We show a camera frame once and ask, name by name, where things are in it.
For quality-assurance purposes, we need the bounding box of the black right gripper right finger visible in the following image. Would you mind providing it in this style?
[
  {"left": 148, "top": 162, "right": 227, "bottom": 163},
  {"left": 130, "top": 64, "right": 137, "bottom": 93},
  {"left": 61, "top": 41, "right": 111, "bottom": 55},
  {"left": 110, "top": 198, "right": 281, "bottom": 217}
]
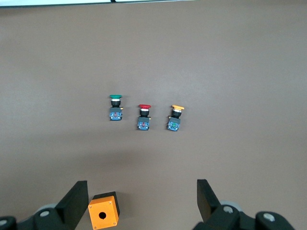
[{"left": 191, "top": 179, "right": 259, "bottom": 230}]

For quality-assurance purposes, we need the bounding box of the orange button box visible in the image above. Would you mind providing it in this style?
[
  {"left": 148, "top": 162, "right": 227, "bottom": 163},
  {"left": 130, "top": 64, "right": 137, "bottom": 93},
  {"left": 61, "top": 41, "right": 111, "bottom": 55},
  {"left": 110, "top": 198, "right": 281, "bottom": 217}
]
[{"left": 87, "top": 191, "right": 120, "bottom": 230}]

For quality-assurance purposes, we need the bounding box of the red push button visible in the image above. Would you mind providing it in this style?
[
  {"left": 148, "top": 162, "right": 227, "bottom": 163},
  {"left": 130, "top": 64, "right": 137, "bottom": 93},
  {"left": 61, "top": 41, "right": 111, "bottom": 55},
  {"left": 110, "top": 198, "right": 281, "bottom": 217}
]
[{"left": 137, "top": 103, "right": 152, "bottom": 131}]

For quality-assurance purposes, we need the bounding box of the yellow push button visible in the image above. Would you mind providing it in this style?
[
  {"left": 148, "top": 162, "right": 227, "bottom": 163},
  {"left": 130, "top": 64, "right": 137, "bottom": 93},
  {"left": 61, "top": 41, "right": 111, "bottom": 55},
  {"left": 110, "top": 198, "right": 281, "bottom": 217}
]
[{"left": 167, "top": 104, "right": 186, "bottom": 132}]

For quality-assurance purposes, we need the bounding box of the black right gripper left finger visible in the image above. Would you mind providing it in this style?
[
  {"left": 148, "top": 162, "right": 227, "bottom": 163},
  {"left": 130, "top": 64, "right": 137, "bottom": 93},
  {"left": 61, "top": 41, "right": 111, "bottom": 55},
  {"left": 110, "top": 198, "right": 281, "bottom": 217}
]
[{"left": 15, "top": 181, "right": 89, "bottom": 230}]

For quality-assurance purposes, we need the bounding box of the green push button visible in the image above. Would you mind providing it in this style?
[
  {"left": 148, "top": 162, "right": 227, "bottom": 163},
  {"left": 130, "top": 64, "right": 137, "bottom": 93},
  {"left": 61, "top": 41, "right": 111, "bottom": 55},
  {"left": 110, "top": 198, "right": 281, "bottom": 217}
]
[{"left": 107, "top": 94, "right": 123, "bottom": 121}]

